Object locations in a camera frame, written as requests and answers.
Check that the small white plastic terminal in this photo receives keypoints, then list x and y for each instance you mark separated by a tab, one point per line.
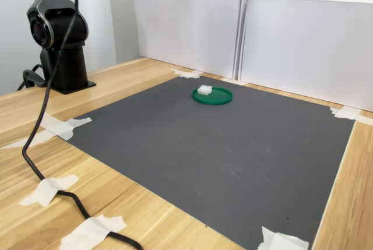
204	89

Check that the white partition board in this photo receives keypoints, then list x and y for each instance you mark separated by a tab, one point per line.
306	43
189	28

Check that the white tape piece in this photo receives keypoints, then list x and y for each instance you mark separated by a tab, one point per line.
186	73
46	188
61	127
346	113
90	231
279	241

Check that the round green lid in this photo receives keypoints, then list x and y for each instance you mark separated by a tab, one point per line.
218	98

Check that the dark grey mat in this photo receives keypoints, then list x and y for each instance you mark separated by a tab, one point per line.
233	159

